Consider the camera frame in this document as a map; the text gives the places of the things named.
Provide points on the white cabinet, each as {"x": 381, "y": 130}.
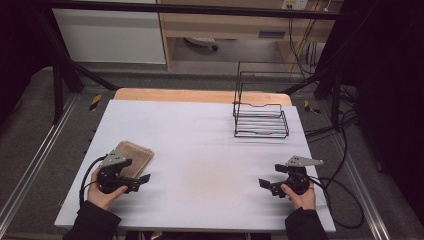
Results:
{"x": 110, "y": 33}

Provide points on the brown pouch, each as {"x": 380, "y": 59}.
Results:
{"x": 138, "y": 158}

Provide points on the grey object under desk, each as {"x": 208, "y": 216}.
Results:
{"x": 201, "y": 42}

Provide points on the wooden desk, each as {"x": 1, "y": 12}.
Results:
{"x": 226, "y": 25}

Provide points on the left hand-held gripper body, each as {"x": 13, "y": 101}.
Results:
{"x": 111, "y": 180}

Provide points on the aluminium floor rail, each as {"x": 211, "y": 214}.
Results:
{"x": 36, "y": 156}
{"x": 361, "y": 190}

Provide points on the person's right hand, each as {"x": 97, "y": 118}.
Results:
{"x": 301, "y": 199}

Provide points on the black metal frame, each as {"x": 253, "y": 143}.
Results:
{"x": 166, "y": 7}

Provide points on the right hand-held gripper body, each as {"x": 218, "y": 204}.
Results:
{"x": 296, "y": 178}

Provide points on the white power strip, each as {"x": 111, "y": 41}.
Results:
{"x": 295, "y": 4}

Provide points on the person's left hand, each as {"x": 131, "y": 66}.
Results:
{"x": 101, "y": 196}

